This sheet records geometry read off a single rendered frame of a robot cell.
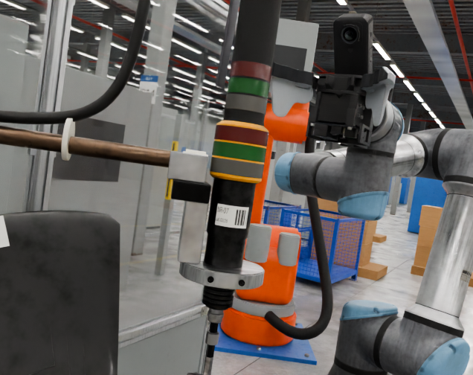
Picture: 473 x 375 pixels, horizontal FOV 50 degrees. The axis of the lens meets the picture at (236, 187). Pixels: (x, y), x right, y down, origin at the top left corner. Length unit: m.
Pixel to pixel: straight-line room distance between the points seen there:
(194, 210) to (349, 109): 0.30
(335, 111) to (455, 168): 0.52
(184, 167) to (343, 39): 0.35
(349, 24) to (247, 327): 3.86
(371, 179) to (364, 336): 0.43
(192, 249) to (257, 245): 3.82
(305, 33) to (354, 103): 3.83
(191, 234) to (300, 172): 0.50
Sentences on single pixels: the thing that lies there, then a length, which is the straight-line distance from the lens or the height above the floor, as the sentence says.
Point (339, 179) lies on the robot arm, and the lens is 0.83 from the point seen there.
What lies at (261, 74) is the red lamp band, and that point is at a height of 1.61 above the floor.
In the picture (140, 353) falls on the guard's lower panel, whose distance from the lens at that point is 1.66.
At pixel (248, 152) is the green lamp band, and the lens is 0.39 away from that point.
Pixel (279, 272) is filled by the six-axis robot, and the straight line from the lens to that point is 4.34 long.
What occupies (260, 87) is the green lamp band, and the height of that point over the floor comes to 1.60.
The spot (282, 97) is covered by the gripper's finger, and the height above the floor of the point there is 1.63.
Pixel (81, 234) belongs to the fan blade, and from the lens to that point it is 0.52.
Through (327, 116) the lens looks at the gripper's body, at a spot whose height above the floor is 1.61.
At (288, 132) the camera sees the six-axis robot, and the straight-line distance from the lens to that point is 4.43.
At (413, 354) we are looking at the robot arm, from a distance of 1.07.
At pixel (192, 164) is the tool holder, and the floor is 1.53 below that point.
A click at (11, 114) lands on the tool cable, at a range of 0.43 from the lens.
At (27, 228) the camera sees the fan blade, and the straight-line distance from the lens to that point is 0.51.
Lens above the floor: 1.54
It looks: 3 degrees down
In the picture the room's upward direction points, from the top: 8 degrees clockwise
